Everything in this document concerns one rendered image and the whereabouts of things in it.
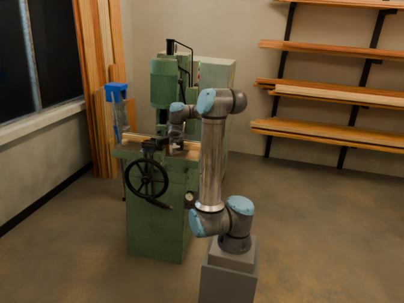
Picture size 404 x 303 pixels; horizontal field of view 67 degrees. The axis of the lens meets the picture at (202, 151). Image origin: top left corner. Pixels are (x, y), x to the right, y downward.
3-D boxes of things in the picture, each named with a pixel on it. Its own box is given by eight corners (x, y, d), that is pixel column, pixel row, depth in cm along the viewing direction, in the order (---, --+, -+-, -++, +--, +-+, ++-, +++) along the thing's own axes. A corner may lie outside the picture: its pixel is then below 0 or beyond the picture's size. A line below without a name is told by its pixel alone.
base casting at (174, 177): (124, 175, 214) (124, 163, 210) (150, 145, 266) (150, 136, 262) (186, 184, 208) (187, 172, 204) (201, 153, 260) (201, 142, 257)
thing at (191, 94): (184, 108, 223) (185, 88, 217) (187, 105, 231) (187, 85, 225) (195, 109, 221) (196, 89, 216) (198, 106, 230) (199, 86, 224)
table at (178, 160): (105, 162, 201) (104, 154, 199) (124, 145, 229) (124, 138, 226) (195, 175, 193) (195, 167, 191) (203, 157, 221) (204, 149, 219)
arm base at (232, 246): (254, 237, 176) (257, 223, 172) (247, 258, 159) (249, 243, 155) (223, 227, 181) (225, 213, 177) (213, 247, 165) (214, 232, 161)
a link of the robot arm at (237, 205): (255, 234, 163) (261, 207, 156) (227, 240, 156) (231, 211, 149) (241, 217, 175) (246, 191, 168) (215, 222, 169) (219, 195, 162)
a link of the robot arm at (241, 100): (257, 86, 140) (201, 103, 203) (233, 86, 135) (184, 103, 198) (258, 111, 141) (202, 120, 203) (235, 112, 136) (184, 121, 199)
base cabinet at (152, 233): (126, 254, 241) (123, 175, 213) (149, 213, 294) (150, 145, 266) (181, 265, 236) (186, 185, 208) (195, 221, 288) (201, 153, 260)
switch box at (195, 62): (188, 82, 225) (189, 60, 219) (191, 80, 234) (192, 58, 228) (196, 83, 224) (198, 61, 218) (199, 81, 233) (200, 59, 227)
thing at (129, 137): (122, 140, 223) (122, 133, 221) (123, 139, 225) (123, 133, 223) (202, 151, 216) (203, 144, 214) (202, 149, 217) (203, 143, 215)
